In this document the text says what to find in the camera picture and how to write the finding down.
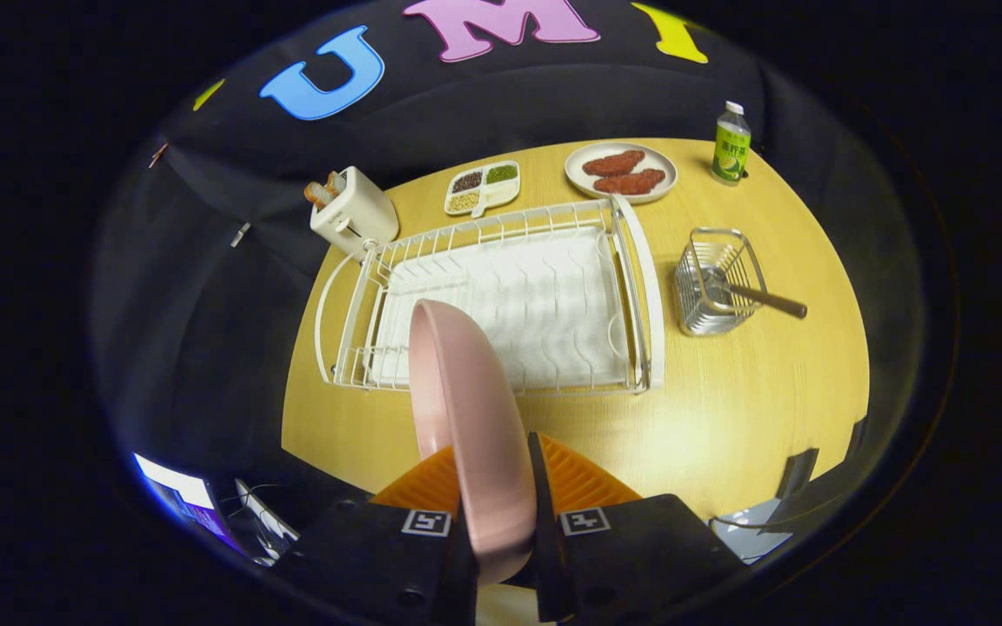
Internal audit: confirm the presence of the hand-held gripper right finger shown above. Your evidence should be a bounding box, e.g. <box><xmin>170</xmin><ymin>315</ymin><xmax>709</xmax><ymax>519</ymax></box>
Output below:
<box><xmin>525</xmin><ymin>432</ymin><xmax>750</xmax><ymax>623</ymax></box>

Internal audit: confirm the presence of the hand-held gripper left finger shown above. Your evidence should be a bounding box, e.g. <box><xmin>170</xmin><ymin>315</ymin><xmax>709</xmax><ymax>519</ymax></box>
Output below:
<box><xmin>279</xmin><ymin>445</ymin><xmax>480</xmax><ymax>626</ymax></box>

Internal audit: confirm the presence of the pink plate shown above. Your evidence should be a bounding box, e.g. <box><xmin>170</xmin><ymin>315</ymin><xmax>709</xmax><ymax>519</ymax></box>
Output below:
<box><xmin>408</xmin><ymin>298</ymin><xmax>538</xmax><ymax>588</ymax></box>

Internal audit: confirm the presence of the white wire dish rack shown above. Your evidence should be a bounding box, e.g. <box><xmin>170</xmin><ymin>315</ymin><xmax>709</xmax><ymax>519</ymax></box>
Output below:
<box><xmin>315</xmin><ymin>195</ymin><xmax>666</xmax><ymax>397</ymax></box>

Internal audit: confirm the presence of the metal wire basket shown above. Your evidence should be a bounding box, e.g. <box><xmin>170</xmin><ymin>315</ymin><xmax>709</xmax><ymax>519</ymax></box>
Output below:
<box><xmin>675</xmin><ymin>228</ymin><xmax>768</xmax><ymax>336</ymax></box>

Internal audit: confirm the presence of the dark-handled metal spoon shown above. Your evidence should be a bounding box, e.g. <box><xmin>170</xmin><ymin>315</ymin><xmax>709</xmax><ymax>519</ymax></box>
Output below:
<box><xmin>701</xmin><ymin>270</ymin><xmax>808</xmax><ymax>319</ymax></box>

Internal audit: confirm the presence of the white divided dish with beans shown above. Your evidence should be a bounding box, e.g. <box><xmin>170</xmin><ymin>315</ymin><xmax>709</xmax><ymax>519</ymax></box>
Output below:
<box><xmin>444</xmin><ymin>161</ymin><xmax>521</xmax><ymax>218</ymax></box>

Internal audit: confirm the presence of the white plate with meat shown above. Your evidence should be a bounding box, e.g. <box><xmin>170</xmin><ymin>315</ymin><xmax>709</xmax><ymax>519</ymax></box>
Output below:
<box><xmin>564</xmin><ymin>142</ymin><xmax>678</xmax><ymax>205</ymax></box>

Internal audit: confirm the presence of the lit monitor screen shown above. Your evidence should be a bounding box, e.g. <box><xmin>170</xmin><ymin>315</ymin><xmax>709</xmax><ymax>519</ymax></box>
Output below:
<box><xmin>134</xmin><ymin>452</ymin><xmax>232</xmax><ymax>536</ymax></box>

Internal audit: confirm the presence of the white ribbed drain mat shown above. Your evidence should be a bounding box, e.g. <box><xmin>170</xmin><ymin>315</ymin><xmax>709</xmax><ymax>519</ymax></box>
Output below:
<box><xmin>371</xmin><ymin>228</ymin><xmax>632</xmax><ymax>388</ymax></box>

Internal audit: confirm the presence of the black backdrop cloth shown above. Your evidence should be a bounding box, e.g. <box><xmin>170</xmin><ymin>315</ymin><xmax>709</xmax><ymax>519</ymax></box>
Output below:
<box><xmin>92</xmin><ymin>0</ymin><xmax>928</xmax><ymax>496</ymax></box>

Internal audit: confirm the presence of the white toaster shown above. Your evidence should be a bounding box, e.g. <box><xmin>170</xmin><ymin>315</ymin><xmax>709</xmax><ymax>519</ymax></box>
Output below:
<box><xmin>310</xmin><ymin>166</ymin><xmax>400</xmax><ymax>257</ymax></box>

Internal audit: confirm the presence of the brown meat piece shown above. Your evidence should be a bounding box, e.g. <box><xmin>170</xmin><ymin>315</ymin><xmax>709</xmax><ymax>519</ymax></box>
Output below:
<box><xmin>582</xmin><ymin>150</ymin><xmax>646</xmax><ymax>177</ymax></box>
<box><xmin>593</xmin><ymin>169</ymin><xmax>667</xmax><ymax>196</ymax></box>

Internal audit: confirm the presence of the green label drink bottle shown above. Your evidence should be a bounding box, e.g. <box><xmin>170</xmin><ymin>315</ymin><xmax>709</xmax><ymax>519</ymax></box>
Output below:
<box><xmin>711</xmin><ymin>101</ymin><xmax>752</xmax><ymax>187</ymax></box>

